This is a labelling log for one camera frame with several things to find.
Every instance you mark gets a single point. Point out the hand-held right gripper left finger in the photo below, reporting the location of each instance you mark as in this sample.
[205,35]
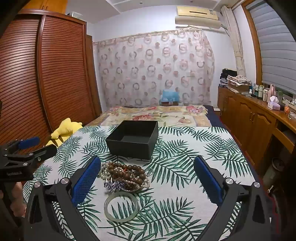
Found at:
[85,178]

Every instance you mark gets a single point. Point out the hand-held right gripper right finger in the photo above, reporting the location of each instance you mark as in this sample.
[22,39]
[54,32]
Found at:
[208,178]

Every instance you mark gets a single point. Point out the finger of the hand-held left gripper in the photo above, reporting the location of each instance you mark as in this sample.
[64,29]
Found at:
[46,151]
[29,141]

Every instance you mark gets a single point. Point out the purple bow ornament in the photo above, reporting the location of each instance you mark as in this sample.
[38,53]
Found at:
[113,185]

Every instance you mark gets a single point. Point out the black box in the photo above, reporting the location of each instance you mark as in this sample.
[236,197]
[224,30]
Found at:
[129,148]

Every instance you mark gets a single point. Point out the pale green jade bangle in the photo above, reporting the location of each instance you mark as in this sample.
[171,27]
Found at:
[120,219]

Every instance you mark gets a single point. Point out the person's left hand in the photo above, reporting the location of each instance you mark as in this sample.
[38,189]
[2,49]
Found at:
[19,197]

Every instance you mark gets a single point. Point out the green leaf print cloth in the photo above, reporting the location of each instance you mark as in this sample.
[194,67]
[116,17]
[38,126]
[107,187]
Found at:
[185,162]

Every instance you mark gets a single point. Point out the yellow plush toy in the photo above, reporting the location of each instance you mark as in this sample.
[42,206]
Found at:
[64,128]

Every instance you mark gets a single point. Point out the navy bed sheet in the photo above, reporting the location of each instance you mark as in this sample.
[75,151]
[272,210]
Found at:
[214,115]

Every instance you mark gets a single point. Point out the dark round pot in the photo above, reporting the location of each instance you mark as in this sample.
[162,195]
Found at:
[277,165]

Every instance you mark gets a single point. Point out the long wooden cabinet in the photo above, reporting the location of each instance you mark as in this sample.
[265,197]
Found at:
[249,120]

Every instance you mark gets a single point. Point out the brown louvered wardrobe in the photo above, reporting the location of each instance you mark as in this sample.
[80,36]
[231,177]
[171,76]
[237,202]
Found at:
[57,69]

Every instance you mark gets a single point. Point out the small brown box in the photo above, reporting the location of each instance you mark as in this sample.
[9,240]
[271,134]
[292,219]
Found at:
[170,103]

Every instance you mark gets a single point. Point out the floral blanket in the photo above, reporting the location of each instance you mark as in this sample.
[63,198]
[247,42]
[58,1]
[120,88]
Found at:
[143,115]

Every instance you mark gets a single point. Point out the blue plush toy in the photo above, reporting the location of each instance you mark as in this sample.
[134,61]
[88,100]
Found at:
[170,95]

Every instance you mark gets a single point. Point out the cardboard box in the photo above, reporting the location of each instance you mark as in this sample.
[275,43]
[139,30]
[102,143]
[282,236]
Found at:
[238,88]

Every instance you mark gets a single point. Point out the tissue box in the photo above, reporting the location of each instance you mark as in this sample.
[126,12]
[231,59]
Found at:
[272,104]

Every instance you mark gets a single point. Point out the row of cosmetic bottles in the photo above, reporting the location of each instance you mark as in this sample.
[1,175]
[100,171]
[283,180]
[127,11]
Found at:
[260,91]

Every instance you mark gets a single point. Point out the folded floral fabric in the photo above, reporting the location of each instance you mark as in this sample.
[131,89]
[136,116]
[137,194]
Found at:
[239,80]

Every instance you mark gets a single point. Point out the small orange figurine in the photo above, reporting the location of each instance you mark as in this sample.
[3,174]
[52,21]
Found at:
[287,109]

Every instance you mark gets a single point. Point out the pile of dark clothes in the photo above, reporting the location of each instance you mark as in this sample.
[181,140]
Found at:
[229,74]

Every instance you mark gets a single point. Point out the tall pink bottle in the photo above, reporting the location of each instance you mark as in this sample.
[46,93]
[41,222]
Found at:
[271,91]

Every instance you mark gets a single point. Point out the white power strip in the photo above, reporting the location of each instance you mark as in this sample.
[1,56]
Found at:
[288,101]

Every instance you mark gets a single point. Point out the circle print sheer curtain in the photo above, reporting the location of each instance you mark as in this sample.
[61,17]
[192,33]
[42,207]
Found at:
[150,69]

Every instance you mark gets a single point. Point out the tied lace curtain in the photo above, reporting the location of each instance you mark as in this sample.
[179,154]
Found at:
[238,53]

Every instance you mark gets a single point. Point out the wooden overhead cabinet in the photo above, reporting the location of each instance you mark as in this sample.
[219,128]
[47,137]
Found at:
[46,5]

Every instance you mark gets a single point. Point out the grey window blind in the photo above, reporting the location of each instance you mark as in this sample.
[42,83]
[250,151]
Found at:
[275,46]

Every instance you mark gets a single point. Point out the wooden window frame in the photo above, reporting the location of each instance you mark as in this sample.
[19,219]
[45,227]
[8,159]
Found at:
[253,46]

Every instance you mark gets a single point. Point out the wall air conditioner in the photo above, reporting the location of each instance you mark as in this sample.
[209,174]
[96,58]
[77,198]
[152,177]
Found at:
[196,14]

